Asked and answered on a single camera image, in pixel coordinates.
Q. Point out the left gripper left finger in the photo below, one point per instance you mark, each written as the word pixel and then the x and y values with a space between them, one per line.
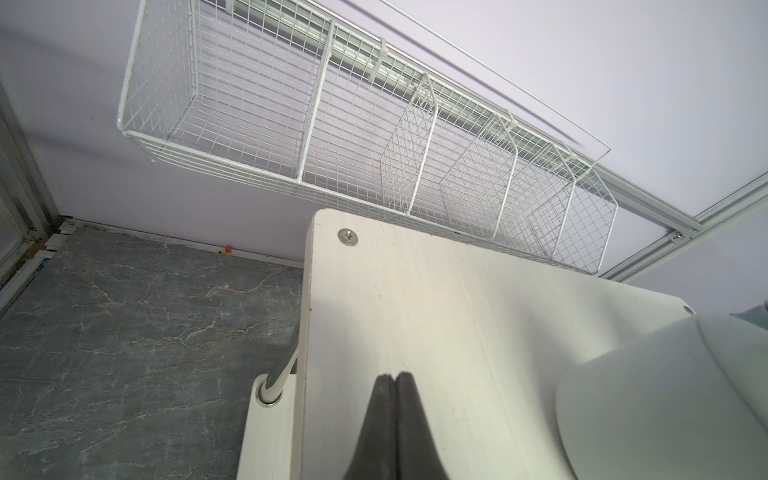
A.
pixel 375 455

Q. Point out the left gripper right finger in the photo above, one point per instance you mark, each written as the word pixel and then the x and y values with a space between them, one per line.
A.
pixel 417 455

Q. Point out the large light blue tea canister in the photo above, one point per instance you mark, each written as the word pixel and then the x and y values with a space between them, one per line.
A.
pixel 757 315

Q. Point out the white two-tier shelf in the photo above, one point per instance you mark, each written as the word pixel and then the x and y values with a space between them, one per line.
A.
pixel 486 335

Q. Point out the large white tea canister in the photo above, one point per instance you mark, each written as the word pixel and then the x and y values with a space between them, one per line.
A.
pixel 687 401

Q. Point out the white wire divided basket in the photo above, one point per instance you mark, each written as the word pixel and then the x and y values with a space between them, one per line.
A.
pixel 289 97

